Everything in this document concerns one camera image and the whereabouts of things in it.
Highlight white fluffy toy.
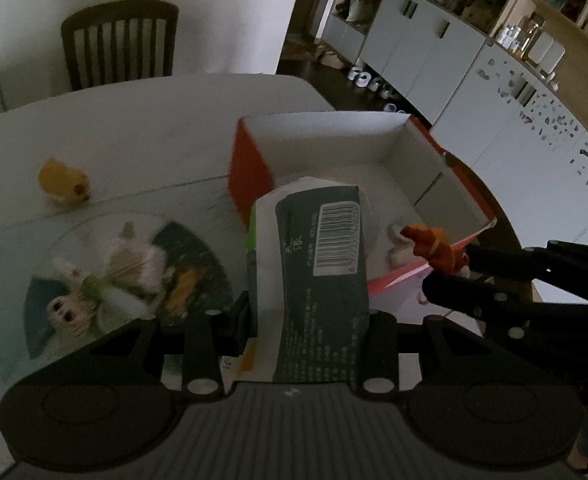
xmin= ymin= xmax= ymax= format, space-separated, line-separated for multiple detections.
xmin=49 ymin=221 xmax=176 ymax=333

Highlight white wall cabinet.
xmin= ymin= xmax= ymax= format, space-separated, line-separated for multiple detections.
xmin=321 ymin=0 xmax=588 ymax=241

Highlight yellow spotted plush toy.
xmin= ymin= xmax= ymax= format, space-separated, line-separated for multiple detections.
xmin=38 ymin=157 xmax=92 ymax=206

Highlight glass jars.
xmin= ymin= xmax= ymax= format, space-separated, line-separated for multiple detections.
xmin=495 ymin=14 xmax=546 ymax=59

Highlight small orange toy figure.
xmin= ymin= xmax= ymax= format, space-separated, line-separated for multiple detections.
xmin=399 ymin=224 xmax=471 ymax=277

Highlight small white figurine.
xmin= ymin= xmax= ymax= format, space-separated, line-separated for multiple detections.
xmin=386 ymin=225 xmax=416 ymax=267

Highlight dark wooden slatted chair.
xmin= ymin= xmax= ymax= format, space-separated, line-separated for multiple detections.
xmin=60 ymin=0 xmax=181 ymax=92

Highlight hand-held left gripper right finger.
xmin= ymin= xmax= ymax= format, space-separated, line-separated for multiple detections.
xmin=349 ymin=309 xmax=550 ymax=404

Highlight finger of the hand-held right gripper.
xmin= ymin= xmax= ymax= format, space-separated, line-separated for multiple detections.
xmin=421 ymin=271 xmax=588 ymax=342
xmin=465 ymin=240 xmax=588 ymax=307

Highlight red cardboard box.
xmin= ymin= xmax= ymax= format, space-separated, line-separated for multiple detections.
xmin=227 ymin=112 xmax=499 ymax=302

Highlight row of shoes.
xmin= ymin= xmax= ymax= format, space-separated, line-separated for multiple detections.
xmin=347 ymin=64 xmax=411 ymax=114

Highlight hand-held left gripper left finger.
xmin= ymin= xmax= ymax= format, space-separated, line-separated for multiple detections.
xmin=36 ymin=291 xmax=254 ymax=404

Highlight grey and white packet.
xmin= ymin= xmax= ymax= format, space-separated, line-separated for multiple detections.
xmin=223 ymin=176 xmax=376 ymax=397

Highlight small doll head charm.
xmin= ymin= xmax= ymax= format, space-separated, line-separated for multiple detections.
xmin=46 ymin=293 xmax=93 ymax=337

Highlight white storage canister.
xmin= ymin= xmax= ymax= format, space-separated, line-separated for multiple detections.
xmin=526 ymin=35 xmax=566 ymax=74

